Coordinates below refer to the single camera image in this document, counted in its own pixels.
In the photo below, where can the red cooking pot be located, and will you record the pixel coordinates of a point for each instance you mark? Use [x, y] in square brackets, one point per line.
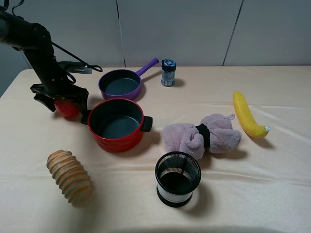
[117, 125]

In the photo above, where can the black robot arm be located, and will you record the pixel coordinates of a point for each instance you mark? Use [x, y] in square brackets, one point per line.
[35, 42]

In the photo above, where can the pink towel with black band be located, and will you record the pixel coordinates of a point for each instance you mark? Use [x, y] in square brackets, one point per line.
[214, 134]

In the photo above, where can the yellow banana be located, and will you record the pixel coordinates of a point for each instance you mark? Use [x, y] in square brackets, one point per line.
[245, 118]

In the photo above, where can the red apple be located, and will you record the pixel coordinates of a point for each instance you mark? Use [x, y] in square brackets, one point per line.
[66, 108]

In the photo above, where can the striped bread loaf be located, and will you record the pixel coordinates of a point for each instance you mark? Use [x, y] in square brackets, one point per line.
[70, 176]

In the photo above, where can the small blue-lidded jar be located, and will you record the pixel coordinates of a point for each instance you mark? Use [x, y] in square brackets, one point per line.
[168, 67]

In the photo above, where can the purple saucepan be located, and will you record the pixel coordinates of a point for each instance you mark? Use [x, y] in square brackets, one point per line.
[123, 83]

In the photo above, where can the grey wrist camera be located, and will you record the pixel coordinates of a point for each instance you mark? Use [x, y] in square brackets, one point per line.
[75, 67]

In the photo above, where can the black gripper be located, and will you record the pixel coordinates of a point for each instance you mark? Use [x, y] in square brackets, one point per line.
[56, 84]

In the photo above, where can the black mesh pen cup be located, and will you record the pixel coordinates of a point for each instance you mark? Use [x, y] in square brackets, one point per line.
[177, 174]

